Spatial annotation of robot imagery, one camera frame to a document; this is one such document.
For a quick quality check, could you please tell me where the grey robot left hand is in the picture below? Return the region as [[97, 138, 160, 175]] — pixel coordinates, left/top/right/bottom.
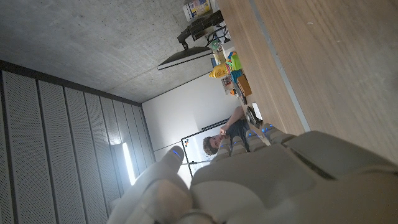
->
[[105, 123, 398, 224]]

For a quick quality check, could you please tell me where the seated person dark shirt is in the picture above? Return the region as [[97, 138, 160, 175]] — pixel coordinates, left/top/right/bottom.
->
[[202, 106, 252, 156]]

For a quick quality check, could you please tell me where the black folded pouch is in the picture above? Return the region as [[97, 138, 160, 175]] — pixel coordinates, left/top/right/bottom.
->
[[245, 106, 261, 129]]

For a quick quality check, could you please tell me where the small white flat box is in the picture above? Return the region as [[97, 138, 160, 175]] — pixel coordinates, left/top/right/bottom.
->
[[251, 101, 264, 121]]

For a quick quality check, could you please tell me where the black framed whiteboard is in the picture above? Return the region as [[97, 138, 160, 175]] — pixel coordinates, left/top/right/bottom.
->
[[180, 118, 231, 178]]

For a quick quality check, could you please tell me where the orange toy brick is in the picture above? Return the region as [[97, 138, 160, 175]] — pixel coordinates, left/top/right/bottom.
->
[[236, 74, 252, 97]]

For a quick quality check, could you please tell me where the blue toy cube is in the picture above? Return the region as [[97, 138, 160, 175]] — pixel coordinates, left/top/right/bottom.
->
[[230, 68, 243, 84]]

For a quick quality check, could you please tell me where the yellow squeeze bottle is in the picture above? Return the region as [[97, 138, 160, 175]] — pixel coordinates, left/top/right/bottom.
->
[[208, 63, 229, 79]]

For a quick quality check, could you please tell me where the green toy cube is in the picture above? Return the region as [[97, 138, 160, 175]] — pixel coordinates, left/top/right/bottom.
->
[[229, 52, 243, 71]]

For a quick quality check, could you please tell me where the white toy cube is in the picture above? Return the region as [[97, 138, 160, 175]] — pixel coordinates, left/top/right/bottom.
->
[[221, 40, 237, 60]]

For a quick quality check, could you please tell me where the black computer monitor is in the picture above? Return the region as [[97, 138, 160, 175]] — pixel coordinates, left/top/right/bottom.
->
[[157, 46, 214, 71]]

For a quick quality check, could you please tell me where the white printed canister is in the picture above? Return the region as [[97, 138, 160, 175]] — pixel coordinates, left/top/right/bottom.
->
[[182, 0, 212, 22]]

